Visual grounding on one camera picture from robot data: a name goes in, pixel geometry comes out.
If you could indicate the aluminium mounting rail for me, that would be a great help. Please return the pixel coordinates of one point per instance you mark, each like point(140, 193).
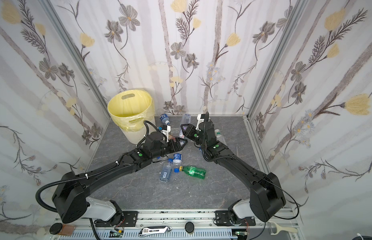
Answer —
point(209, 225)

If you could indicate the small blue label water bottle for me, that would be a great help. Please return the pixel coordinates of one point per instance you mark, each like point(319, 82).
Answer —
point(177, 160)

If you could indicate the silver adjustable wrench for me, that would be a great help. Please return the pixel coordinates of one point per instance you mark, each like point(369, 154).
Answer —
point(148, 231)

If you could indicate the white bin with yellow liner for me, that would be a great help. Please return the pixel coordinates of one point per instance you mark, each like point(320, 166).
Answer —
point(128, 111)

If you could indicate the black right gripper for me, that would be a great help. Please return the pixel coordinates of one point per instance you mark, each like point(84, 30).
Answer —
point(191, 132)

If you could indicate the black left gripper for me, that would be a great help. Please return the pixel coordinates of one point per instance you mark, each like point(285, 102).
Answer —
point(173, 145)

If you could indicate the black round knob centre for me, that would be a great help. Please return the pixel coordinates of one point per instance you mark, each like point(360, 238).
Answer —
point(189, 227)

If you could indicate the black round knob left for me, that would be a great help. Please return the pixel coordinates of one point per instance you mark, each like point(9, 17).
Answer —
point(56, 229)

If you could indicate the black round knob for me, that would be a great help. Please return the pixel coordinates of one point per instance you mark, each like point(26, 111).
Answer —
point(189, 227)
point(56, 229)

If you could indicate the clear bottle white green cap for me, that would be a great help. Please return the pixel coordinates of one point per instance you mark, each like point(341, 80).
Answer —
point(220, 137)

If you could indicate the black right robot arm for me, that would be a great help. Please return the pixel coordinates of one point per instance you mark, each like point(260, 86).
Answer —
point(266, 194)

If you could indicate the white peeler tool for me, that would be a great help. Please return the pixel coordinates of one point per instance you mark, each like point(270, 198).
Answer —
point(275, 229)

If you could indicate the blue label bottle by wall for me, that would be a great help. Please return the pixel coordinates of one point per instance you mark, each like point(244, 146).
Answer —
point(164, 119)

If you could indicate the green soda bottle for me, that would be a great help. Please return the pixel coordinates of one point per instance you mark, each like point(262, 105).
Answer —
point(192, 171)

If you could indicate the clear bottle blue cap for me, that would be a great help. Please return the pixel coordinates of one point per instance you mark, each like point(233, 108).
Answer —
point(166, 171)

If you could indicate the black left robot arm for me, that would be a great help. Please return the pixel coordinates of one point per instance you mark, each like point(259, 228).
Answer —
point(70, 197)

